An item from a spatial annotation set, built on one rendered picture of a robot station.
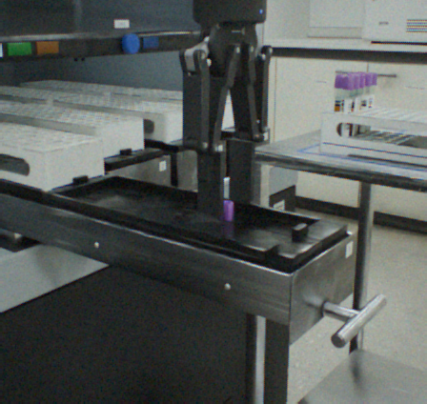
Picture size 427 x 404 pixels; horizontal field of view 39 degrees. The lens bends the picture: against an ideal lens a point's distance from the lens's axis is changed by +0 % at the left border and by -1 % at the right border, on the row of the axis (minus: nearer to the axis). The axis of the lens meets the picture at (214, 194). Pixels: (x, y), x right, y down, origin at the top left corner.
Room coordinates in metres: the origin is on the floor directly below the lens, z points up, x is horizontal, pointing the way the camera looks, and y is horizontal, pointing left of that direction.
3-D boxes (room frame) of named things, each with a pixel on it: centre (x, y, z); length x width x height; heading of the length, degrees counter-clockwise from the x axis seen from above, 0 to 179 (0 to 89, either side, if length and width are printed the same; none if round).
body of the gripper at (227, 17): (0.63, -0.02, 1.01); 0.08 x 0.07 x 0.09; 143
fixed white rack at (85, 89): (1.42, 0.33, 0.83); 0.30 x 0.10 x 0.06; 53
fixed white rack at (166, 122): (1.11, 0.17, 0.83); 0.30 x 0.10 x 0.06; 53
